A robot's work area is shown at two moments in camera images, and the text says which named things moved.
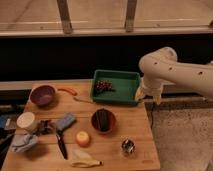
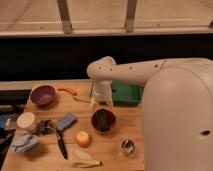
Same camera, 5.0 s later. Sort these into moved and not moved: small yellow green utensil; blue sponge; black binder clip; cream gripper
Moved: cream gripper
Not moved: small yellow green utensil; blue sponge; black binder clip
